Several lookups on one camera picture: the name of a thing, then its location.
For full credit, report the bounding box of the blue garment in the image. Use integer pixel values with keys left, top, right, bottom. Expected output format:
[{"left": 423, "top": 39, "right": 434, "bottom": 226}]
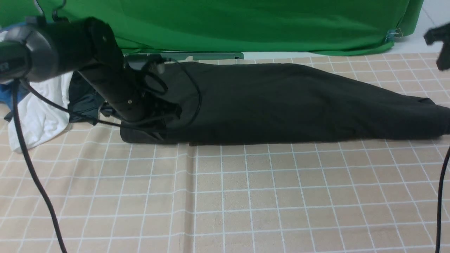
[{"left": 0, "top": 22, "right": 29, "bottom": 110}]

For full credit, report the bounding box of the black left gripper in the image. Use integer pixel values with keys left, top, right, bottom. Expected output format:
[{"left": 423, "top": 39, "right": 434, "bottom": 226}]
[{"left": 100, "top": 99, "right": 182, "bottom": 141}]

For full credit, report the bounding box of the dark teal garment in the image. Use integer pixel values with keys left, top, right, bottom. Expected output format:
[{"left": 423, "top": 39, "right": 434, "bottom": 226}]
[{"left": 4, "top": 72, "right": 104, "bottom": 122}]

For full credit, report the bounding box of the white garment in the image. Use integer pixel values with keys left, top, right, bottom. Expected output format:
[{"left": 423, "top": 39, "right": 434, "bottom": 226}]
[{"left": 0, "top": 31, "right": 74, "bottom": 153}]

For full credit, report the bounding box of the binder clip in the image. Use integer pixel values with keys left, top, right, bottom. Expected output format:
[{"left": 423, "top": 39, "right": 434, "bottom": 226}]
[{"left": 385, "top": 28, "right": 404, "bottom": 43}]

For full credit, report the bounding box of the beige grid tablecloth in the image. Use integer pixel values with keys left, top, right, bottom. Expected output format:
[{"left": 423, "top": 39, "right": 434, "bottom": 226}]
[{"left": 0, "top": 53, "right": 450, "bottom": 253}]

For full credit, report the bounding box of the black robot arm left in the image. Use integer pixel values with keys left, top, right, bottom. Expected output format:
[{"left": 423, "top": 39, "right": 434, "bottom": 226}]
[{"left": 1, "top": 16, "right": 182, "bottom": 140}]

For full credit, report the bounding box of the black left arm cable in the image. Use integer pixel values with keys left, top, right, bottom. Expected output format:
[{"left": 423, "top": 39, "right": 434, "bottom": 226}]
[{"left": 12, "top": 58, "right": 203, "bottom": 253}]

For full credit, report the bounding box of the dark gray long-sleeve top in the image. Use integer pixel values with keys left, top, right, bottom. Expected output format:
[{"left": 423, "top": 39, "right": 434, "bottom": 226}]
[{"left": 120, "top": 62, "right": 450, "bottom": 145}]

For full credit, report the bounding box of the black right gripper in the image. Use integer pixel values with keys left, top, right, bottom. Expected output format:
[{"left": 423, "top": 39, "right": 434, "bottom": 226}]
[{"left": 424, "top": 23, "right": 450, "bottom": 71}]

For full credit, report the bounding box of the green backdrop cloth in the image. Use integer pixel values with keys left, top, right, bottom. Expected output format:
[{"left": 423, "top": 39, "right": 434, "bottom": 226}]
[{"left": 0, "top": 0, "right": 424, "bottom": 57}]

